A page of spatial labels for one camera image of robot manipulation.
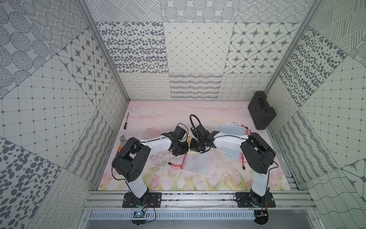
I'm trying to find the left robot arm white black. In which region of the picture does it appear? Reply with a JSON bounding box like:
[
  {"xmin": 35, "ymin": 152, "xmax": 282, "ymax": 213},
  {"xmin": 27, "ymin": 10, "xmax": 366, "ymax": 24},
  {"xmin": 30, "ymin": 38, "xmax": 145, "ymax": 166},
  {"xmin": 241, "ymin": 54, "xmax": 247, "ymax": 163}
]
[{"xmin": 112, "ymin": 135, "xmax": 189, "ymax": 206}]

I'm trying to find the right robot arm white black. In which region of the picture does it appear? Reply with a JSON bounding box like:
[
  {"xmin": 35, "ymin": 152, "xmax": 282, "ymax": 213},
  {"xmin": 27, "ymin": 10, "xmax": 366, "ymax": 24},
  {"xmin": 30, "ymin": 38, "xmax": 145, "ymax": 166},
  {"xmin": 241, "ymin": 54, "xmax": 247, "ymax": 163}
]
[{"xmin": 190, "ymin": 124, "xmax": 276, "ymax": 207}]

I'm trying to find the black red screwdriver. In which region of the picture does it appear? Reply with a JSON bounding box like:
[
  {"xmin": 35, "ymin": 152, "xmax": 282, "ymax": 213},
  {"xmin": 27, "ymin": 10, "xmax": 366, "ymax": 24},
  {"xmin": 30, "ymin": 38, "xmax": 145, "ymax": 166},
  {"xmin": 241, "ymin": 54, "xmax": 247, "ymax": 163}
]
[{"xmin": 124, "ymin": 112, "xmax": 130, "ymax": 130}]

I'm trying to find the black plastic case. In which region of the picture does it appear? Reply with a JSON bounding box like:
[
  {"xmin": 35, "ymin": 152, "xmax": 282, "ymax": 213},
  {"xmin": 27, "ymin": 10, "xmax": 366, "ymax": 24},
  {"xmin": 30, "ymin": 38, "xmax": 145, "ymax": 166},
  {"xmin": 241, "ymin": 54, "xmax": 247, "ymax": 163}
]
[{"xmin": 248, "ymin": 91, "xmax": 276, "ymax": 130}]

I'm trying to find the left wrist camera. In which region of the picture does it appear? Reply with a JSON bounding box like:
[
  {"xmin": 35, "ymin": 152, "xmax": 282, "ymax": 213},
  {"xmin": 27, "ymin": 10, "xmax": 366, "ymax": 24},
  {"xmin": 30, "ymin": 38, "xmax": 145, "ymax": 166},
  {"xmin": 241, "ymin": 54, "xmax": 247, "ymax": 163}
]
[{"xmin": 173, "ymin": 126, "xmax": 188, "ymax": 141}]

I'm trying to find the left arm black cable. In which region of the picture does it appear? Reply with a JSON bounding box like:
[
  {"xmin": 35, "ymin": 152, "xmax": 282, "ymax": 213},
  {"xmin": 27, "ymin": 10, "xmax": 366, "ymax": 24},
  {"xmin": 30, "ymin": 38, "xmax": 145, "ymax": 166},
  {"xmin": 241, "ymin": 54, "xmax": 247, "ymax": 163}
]
[{"xmin": 175, "ymin": 123, "xmax": 189, "ymax": 141}]

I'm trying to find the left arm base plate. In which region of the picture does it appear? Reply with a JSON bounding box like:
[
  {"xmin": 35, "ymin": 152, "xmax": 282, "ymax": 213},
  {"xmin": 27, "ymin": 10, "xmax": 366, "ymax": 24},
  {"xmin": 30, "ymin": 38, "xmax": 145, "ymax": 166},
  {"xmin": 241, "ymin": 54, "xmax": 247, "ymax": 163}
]
[{"xmin": 123, "ymin": 189, "xmax": 162, "ymax": 208}]

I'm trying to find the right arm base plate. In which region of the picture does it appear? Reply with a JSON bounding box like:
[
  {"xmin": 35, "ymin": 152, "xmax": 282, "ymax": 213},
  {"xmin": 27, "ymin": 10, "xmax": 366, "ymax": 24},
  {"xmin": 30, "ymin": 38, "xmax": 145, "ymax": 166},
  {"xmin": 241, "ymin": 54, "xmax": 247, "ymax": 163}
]
[{"xmin": 233, "ymin": 188, "xmax": 276, "ymax": 208}]

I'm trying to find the aluminium mounting rail frame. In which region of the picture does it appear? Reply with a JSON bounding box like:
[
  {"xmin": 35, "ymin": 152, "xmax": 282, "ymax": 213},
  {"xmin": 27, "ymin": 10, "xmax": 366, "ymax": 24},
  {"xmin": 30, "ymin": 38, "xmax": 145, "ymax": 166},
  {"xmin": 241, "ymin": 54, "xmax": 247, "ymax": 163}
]
[{"xmin": 80, "ymin": 190, "xmax": 319, "ymax": 224}]

